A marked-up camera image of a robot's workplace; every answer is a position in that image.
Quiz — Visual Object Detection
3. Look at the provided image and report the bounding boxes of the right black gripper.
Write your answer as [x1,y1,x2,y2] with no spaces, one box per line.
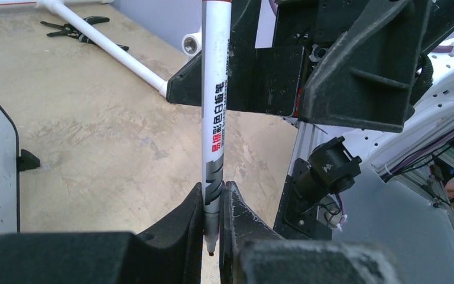
[276,1,454,133]

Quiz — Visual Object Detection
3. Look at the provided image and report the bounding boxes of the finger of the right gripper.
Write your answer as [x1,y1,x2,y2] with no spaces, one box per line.
[166,0,306,118]

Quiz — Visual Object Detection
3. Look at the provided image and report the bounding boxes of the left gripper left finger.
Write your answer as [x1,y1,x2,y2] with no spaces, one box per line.
[0,185,203,283]

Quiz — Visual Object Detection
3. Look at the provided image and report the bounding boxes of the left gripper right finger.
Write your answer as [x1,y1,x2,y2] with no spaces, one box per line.
[219,182,401,283]

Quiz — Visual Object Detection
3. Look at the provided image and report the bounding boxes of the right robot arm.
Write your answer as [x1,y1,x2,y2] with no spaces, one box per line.
[226,1,454,179]

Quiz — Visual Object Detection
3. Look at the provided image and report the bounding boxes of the black pliers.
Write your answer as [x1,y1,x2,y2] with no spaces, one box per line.
[40,16,110,46]

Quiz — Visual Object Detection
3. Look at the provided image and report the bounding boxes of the white PVC pipe frame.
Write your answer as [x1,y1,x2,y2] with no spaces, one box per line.
[0,1,190,96]

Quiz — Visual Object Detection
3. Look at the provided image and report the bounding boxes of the aluminium extrusion frame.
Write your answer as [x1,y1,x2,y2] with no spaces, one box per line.
[292,102,454,283]

